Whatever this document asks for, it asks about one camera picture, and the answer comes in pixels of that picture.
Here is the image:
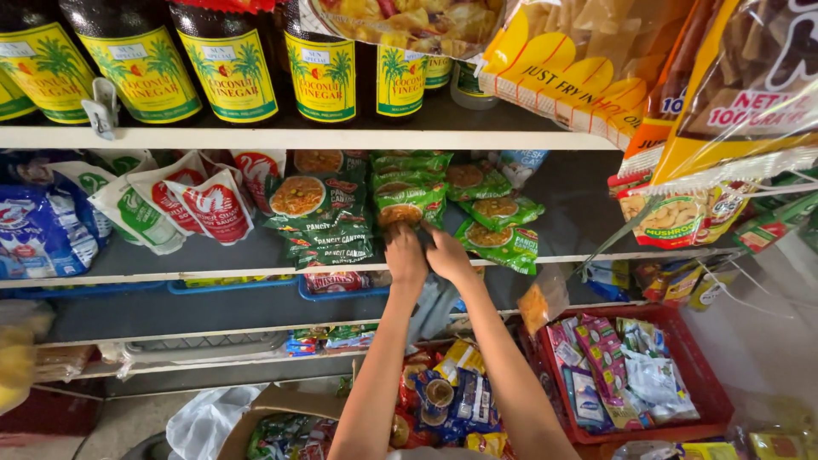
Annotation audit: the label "person's right hand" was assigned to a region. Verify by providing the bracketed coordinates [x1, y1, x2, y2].
[421, 221, 478, 287]

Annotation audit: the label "person's left hand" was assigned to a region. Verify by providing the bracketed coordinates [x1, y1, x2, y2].
[383, 221, 429, 289]

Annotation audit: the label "green instant noodle packet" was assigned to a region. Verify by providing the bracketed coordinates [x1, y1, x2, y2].
[374, 183, 448, 232]

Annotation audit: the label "pile of green packets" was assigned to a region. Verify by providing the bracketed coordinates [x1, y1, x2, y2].
[263, 150, 546, 277]

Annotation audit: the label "grey plastic bag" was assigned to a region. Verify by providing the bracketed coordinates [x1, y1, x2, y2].
[406, 273, 462, 347]

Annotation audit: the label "red packets in tray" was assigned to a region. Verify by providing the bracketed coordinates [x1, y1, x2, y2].
[303, 271, 377, 295]

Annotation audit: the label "light blue white packet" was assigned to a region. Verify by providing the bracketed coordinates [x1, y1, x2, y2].
[496, 150, 550, 190]

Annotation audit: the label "colourful packets on shelf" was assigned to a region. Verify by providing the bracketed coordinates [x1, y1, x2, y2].
[284, 323, 380, 357]

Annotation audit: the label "small clear bag orange snack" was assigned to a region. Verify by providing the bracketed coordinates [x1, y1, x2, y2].
[516, 264, 571, 337]

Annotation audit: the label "clear plastic bottle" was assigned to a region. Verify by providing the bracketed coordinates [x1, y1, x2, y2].
[450, 59, 500, 111]

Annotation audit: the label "white pouch red label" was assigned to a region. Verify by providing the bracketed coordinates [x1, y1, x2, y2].
[229, 150, 288, 217]
[127, 152, 210, 236]
[164, 169, 256, 247]

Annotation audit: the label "white shelf unit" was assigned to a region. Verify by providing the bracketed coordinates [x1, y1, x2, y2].
[0, 96, 749, 384]

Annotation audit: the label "clear bag of chips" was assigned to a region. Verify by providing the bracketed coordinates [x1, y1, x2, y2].
[299, 0, 507, 60]

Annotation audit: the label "brown cardboard box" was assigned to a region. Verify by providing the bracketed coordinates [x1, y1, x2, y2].
[216, 382, 360, 460]

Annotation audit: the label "yellow bag of crackers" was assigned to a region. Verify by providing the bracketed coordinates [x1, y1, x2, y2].
[478, 0, 694, 152]

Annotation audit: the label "heap of assorted sachets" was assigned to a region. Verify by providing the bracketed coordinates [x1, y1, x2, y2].
[546, 313, 701, 432]

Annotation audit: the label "row of dark vinegar bottles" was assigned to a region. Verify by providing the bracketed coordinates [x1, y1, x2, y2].
[0, 0, 456, 126]

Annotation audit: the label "mushroom snack pack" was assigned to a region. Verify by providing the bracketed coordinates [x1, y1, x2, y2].
[615, 181, 756, 250]

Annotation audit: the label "white pouch green label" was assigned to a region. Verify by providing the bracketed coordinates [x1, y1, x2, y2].
[87, 174, 187, 257]
[46, 150, 158, 199]

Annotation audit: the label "narrow orange snack bag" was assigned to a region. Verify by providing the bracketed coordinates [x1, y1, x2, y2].
[607, 0, 720, 186]

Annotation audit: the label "white plastic bag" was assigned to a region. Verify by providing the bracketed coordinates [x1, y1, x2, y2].
[165, 382, 271, 460]

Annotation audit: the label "red plastic crate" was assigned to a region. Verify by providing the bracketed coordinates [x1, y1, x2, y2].
[516, 304, 736, 446]

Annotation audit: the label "white plastic clip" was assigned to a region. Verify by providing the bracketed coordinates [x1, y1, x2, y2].
[81, 77, 120, 141]

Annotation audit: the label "green red snack pack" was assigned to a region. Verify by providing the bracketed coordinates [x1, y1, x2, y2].
[733, 190, 818, 254]

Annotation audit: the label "blue white powder bag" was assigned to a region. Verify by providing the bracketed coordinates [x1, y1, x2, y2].
[0, 152, 111, 280]

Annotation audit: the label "clear wrapped brown packets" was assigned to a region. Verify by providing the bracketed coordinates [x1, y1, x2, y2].
[33, 344, 98, 385]

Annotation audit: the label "red box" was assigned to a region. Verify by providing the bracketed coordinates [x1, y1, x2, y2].
[0, 385, 104, 447]

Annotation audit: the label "yellow boxes in clear wrap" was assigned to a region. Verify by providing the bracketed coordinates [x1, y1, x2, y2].
[610, 393, 818, 460]

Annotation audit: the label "yellow plastic bag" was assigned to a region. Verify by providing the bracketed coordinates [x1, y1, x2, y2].
[0, 299, 57, 417]

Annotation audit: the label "grey wire tray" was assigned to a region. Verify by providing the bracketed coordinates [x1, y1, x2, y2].
[120, 330, 290, 364]

